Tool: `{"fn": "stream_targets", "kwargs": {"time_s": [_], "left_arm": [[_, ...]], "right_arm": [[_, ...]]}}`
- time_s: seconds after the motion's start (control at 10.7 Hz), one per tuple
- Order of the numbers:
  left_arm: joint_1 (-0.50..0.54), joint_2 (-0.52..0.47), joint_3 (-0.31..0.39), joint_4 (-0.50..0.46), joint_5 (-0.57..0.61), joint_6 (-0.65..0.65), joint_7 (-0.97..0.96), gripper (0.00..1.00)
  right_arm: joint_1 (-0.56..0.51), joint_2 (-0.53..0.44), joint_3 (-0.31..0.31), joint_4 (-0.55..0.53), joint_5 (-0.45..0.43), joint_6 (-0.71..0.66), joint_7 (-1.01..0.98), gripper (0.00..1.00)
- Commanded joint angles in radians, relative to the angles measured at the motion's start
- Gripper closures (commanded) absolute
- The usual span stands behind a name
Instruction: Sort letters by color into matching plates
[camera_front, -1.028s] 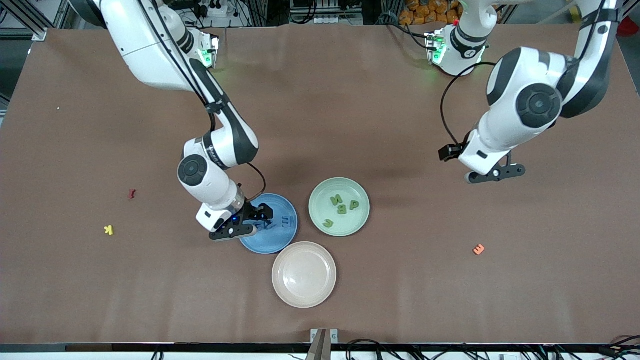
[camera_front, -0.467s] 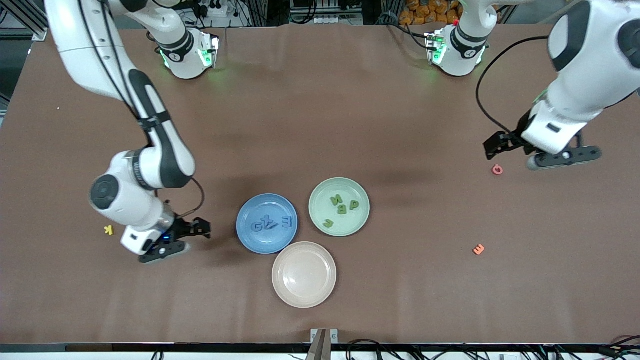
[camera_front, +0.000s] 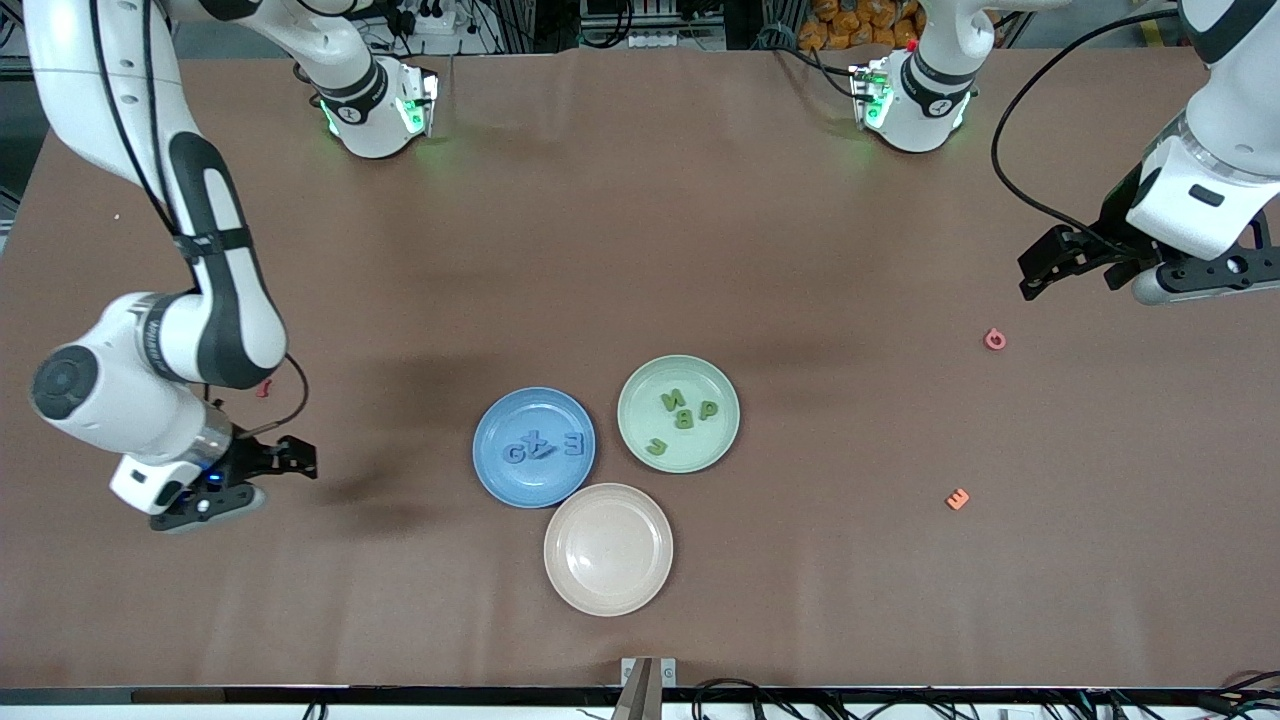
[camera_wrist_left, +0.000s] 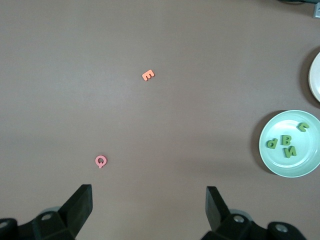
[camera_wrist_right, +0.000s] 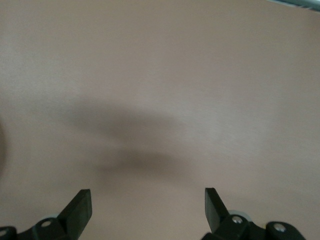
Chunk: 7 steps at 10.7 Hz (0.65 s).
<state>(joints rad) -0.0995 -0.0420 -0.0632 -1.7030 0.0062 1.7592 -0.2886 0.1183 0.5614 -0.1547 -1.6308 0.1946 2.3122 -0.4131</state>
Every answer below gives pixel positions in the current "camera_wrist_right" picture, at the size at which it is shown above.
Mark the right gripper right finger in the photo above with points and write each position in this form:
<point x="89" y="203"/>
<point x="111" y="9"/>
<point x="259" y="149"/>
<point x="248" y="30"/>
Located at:
<point x="215" y="212"/>

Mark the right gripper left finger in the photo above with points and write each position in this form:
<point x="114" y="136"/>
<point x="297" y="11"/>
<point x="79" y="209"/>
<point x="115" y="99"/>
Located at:
<point x="76" y="212"/>

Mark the brown table cover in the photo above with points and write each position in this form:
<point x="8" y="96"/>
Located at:
<point x="160" y="50"/>

